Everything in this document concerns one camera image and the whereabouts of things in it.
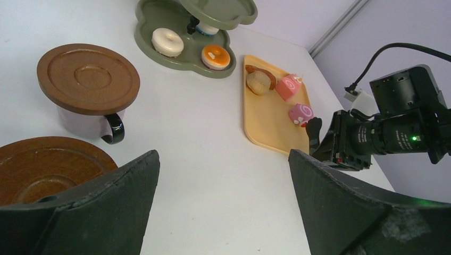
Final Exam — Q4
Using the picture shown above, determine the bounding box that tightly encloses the white glazed donut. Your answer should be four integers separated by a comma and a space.
151, 28, 184, 57

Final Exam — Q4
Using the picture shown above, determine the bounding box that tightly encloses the yellow serving tray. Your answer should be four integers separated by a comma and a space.
243, 69, 311, 155

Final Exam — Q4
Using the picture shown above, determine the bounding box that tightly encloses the brown croissant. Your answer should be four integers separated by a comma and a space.
245, 64, 278, 91

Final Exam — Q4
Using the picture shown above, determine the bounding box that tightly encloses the pink strawberry cake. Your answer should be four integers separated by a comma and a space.
291, 74, 303, 84

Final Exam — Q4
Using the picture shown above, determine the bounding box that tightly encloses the brown saucer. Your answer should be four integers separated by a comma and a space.
1, 136, 118, 206

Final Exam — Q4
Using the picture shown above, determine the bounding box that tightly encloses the green three-tier dessert stand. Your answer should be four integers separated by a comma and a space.
135, 1, 258, 79

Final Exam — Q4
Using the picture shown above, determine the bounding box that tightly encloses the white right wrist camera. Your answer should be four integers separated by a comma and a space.
344, 88, 379, 116

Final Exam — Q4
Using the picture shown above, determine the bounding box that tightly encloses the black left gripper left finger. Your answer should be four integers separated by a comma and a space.
1, 150, 160, 254

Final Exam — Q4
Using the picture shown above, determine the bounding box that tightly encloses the black right camera cable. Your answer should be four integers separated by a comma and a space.
345, 42, 451, 93

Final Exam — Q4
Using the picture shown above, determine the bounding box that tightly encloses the pink swirl cake slice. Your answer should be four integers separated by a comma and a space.
275, 74, 303, 101

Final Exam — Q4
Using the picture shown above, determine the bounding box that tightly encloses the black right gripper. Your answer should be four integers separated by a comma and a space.
312, 110, 379, 171

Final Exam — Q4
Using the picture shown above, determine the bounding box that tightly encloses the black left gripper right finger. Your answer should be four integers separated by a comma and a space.
288, 150, 450, 254

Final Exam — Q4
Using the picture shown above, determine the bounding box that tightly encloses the beige round cookie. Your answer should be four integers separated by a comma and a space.
246, 71, 271, 96

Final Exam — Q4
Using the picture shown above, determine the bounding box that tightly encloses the orange glazed donut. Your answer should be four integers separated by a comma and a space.
201, 45, 231, 71

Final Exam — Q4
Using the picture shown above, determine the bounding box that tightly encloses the purple swirl cake slice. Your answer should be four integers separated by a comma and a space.
288, 104, 314, 128

